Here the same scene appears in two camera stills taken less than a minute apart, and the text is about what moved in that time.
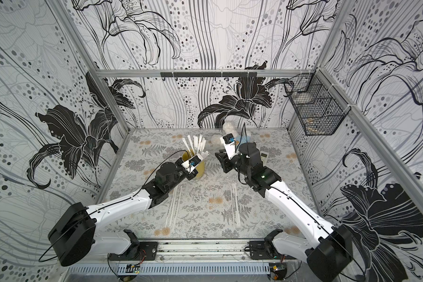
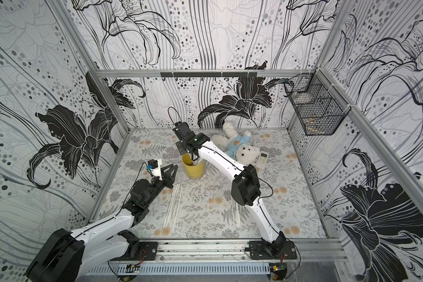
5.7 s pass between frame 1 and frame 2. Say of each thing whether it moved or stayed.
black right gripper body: moved
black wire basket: stayed
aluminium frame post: stayed
